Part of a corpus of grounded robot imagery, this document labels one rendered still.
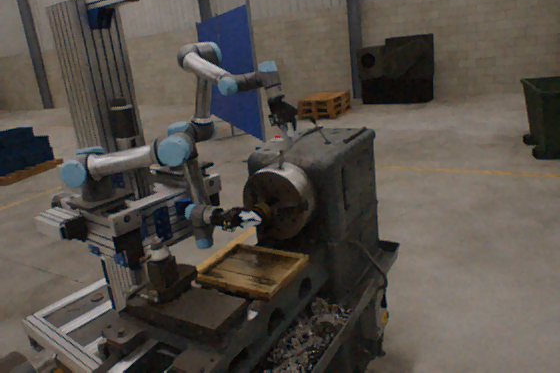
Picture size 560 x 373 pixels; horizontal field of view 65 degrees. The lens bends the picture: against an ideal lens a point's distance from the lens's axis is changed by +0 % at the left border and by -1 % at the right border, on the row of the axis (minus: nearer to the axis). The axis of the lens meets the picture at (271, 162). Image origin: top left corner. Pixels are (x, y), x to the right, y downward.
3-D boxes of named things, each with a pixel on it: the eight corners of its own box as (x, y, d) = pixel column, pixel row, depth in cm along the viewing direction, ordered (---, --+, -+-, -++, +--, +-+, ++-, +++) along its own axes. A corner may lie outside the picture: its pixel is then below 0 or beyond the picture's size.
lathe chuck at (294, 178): (251, 219, 210) (254, 156, 198) (311, 240, 195) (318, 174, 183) (240, 226, 202) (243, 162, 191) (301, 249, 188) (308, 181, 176)
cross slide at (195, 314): (155, 286, 166) (152, 275, 165) (248, 312, 143) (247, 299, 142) (119, 311, 152) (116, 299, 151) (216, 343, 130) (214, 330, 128)
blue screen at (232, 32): (195, 126, 1064) (178, 23, 1002) (227, 120, 1087) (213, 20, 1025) (242, 162, 686) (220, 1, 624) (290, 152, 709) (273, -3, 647)
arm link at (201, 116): (182, 139, 245) (185, 40, 217) (205, 133, 254) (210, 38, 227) (195, 148, 238) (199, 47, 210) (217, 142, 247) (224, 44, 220)
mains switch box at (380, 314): (374, 343, 258) (366, 212, 237) (403, 350, 249) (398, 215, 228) (352, 382, 231) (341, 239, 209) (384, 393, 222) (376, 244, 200)
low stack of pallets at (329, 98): (319, 109, 1083) (317, 91, 1072) (352, 108, 1041) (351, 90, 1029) (297, 120, 979) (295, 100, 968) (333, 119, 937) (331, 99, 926)
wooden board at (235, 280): (238, 250, 201) (237, 242, 199) (309, 263, 181) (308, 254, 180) (194, 283, 176) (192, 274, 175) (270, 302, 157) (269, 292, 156)
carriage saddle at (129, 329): (160, 297, 169) (158, 283, 168) (262, 327, 144) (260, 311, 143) (94, 345, 145) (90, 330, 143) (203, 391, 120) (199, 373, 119)
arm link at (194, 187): (169, 129, 199) (200, 228, 212) (163, 135, 189) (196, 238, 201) (194, 123, 198) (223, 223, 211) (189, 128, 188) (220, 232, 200)
